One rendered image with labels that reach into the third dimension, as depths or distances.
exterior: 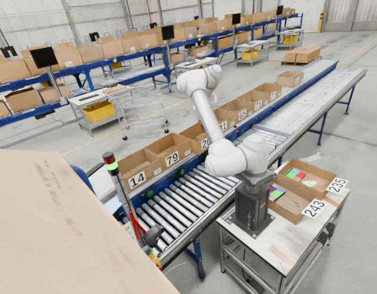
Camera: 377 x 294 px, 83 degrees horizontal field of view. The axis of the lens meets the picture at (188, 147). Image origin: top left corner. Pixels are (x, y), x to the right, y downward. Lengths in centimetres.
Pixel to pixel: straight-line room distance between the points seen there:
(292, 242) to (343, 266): 101
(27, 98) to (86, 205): 561
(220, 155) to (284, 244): 81
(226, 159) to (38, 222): 108
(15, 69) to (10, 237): 585
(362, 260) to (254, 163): 174
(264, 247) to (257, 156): 67
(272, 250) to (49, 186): 153
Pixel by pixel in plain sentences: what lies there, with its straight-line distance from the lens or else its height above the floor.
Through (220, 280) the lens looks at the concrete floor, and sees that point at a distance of 239.
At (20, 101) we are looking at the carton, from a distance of 586.
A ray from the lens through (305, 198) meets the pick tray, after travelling 203.
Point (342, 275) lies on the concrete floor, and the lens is 264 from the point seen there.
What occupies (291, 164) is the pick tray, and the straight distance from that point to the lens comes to 231.
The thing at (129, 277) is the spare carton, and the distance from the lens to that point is 19.
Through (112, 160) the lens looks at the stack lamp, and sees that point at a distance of 103.
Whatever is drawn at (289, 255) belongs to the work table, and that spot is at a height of 75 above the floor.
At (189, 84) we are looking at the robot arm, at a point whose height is 176.
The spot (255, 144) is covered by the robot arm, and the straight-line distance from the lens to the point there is 129.
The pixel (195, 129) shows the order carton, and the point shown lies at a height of 99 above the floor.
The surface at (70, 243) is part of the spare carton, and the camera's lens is 21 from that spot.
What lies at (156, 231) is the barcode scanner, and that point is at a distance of 138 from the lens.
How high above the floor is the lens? 216
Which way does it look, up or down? 32 degrees down
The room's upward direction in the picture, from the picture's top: 8 degrees counter-clockwise
